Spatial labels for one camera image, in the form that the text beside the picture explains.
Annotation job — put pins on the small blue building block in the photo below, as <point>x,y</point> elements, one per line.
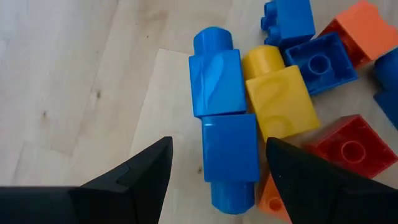
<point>321,63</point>
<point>289,21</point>

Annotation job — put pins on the small red building block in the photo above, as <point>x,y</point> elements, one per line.
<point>351,146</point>

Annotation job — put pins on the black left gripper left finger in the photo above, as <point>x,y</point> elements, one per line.
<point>133,193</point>

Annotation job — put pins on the medium blue building block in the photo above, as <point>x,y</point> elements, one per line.
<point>388,90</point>

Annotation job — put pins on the yellow single-stud block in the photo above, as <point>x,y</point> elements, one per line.
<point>280,99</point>

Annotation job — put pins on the blue single-stud block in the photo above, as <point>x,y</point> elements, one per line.
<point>231,149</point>
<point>217,81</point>

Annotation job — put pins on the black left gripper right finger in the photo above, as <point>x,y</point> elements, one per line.
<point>311,193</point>

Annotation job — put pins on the small orange building block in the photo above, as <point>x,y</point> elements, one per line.
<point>270,202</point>
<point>363,31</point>

